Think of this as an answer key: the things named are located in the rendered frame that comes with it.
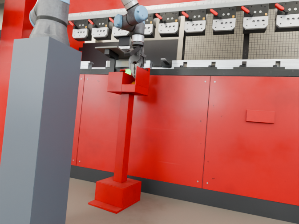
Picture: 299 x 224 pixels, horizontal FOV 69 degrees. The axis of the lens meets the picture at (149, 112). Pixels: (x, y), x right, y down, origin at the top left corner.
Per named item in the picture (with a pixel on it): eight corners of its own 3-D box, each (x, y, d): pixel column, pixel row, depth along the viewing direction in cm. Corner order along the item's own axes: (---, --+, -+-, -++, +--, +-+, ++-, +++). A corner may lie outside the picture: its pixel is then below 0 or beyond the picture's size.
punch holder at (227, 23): (212, 30, 153) (213, 7, 154) (212, 35, 161) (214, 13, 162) (234, 29, 148) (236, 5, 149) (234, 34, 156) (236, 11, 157)
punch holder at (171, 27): (158, 33, 167) (159, 12, 167) (160, 37, 175) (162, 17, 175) (177, 32, 162) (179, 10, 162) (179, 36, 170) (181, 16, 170)
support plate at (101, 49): (94, 48, 157) (94, 46, 157) (112, 58, 181) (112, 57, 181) (117, 47, 151) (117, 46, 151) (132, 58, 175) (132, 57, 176)
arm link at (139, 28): (128, 17, 132) (140, 21, 137) (128, 35, 132) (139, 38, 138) (136, 14, 126) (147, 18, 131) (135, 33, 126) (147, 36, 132)
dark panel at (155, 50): (79, 80, 253) (82, 43, 255) (80, 80, 255) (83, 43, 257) (174, 82, 216) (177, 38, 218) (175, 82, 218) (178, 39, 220)
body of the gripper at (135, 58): (146, 64, 136) (147, 45, 135) (139, 62, 128) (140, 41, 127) (135, 65, 139) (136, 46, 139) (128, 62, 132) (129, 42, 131)
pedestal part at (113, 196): (87, 204, 124) (90, 183, 124) (114, 193, 146) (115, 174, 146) (116, 214, 114) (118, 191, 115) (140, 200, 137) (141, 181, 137)
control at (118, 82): (107, 91, 133) (109, 62, 133) (122, 95, 147) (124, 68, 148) (135, 91, 123) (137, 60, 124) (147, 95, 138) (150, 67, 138)
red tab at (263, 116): (246, 121, 131) (247, 109, 131) (245, 121, 133) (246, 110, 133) (274, 123, 126) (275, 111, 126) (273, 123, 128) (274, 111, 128)
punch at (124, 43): (118, 48, 181) (119, 37, 181) (119, 49, 183) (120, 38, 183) (129, 48, 178) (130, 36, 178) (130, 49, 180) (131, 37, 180)
